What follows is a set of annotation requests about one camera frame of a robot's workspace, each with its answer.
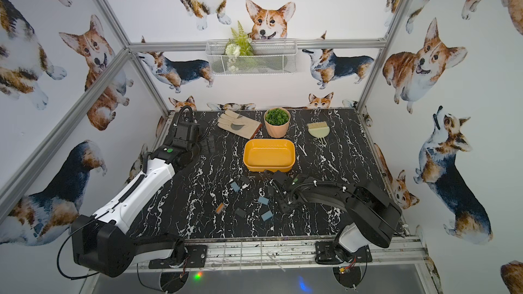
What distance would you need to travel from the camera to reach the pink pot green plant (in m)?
1.03

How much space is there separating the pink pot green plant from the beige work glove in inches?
4.1

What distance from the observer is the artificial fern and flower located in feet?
2.66

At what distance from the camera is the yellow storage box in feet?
3.12

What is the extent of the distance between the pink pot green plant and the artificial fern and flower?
29cm
